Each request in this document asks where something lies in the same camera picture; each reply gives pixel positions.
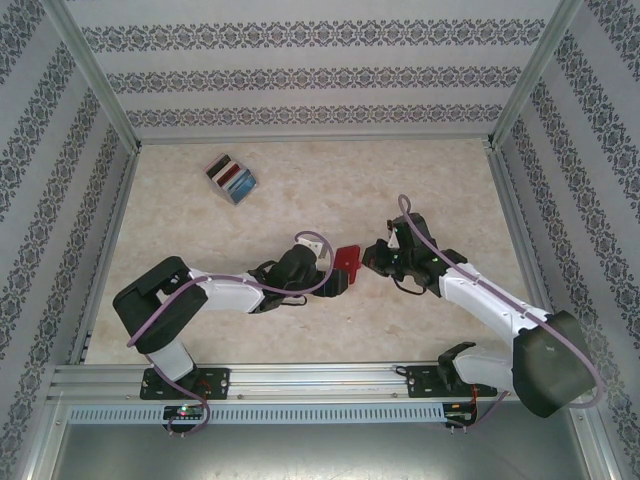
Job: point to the red card holder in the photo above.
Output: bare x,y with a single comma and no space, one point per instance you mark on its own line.
348,260

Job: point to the blue credit card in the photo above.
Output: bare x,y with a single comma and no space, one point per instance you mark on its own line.
245,186

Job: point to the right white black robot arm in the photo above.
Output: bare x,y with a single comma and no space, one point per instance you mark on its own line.
480,295

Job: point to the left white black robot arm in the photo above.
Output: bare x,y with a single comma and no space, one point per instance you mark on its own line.
220,292

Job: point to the red credit card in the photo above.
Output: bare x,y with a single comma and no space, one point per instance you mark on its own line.
231,173

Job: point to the black credit card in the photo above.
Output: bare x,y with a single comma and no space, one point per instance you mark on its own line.
220,165

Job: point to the aluminium mounting rail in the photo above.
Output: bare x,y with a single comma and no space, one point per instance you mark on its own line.
315,380

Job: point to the aluminium side rail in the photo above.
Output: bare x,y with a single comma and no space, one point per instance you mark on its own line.
102,260
525,250

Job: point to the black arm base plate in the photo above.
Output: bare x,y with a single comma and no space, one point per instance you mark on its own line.
422,382
217,382

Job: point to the aluminium frame post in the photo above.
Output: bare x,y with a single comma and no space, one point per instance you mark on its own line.
95,75
535,75

